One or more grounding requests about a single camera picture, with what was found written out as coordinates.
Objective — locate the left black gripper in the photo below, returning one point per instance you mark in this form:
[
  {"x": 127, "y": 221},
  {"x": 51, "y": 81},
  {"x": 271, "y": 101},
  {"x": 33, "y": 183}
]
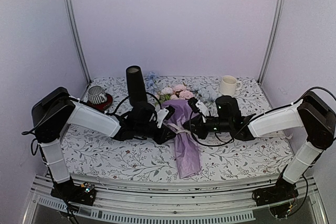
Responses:
[{"x": 161, "y": 138}]

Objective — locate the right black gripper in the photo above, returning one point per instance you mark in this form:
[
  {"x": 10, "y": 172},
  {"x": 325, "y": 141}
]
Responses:
[{"x": 200, "y": 131}]

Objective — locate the cream ribbon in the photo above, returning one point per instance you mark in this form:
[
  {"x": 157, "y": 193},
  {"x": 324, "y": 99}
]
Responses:
[{"x": 179, "y": 130}]

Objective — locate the purple flower bouquet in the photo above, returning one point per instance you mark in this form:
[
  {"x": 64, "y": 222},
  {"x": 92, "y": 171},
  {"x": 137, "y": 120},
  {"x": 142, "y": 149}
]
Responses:
[{"x": 186, "y": 163}]

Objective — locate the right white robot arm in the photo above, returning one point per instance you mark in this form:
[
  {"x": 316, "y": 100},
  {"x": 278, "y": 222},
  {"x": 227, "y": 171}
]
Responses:
[{"x": 309, "y": 112}]

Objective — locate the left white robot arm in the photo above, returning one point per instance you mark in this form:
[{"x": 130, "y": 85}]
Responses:
[{"x": 59, "y": 108}]

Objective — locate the tall black vase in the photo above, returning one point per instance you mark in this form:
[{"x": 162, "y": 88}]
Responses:
[{"x": 135, "y": 85}]

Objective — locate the cream ceramic mug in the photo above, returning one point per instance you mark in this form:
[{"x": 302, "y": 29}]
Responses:
[{"x": 229, "y": 85}]

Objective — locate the red round saucer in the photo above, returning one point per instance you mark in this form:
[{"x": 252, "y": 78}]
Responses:
[{"x": 102, "y": 106}]

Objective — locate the floral patterned table mat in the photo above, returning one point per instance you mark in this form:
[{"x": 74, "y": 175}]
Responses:
[{"x": 89, "y": 153}]

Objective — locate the striped black white cup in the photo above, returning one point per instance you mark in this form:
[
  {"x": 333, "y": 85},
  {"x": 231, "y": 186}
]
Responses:
[{"x": 97, "y": 95}]

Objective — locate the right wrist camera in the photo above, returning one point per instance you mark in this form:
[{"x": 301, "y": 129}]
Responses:
[{"x": 199, "y": 107}]

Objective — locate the aluminium front rail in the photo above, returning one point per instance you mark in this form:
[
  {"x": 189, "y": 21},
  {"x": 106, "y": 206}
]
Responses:
[{"x": 228, "y": 201}]

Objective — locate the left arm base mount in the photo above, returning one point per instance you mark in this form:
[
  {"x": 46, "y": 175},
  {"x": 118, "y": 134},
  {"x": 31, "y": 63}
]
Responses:
[{"x": 84, "y": 194}]

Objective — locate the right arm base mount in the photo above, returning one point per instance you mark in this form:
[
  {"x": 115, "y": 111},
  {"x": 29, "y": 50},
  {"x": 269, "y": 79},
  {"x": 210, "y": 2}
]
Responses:
[{"x": 283, "y": 197}]

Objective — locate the right aluminium frame post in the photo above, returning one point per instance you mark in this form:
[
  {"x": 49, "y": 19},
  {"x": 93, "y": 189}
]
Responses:
[{"x": 271, "y": 41}]

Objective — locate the aluminium frame post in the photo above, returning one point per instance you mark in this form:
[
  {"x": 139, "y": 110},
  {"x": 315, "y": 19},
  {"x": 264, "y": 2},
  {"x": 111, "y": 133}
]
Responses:
[
  {"x": 271, "y": 41},
  {"x": 76, "y": 38}
]

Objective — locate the left aluminium frame post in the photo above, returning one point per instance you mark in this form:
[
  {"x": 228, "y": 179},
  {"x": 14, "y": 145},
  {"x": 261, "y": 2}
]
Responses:
[{"x": 76, "y": 38}]

